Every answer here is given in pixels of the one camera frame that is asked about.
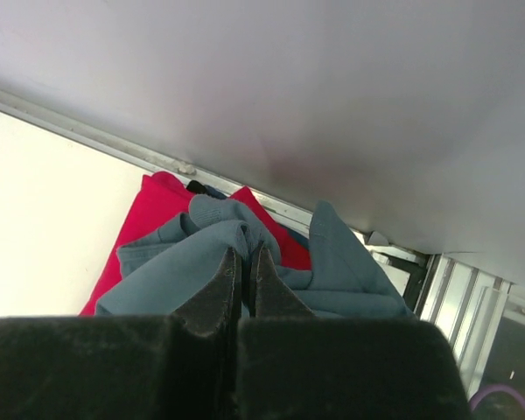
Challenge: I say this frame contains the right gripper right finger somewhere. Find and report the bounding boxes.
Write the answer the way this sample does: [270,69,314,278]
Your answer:
[235,246,471,419]

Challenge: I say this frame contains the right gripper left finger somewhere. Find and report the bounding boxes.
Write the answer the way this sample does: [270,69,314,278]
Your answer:
[0,250,242,419]

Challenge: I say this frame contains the teal grey t-shirt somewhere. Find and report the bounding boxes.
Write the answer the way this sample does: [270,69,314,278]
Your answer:
[95,195,412,319]

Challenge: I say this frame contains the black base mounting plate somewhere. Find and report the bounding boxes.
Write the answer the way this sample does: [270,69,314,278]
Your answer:
[388,255,438,316]

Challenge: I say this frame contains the folded magenta t-shirt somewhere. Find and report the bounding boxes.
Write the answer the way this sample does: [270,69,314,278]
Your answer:
[80,171,312,316]

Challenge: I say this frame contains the aluminium frame rail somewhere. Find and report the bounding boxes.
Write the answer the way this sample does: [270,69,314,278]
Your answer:
[0,90,525,397]

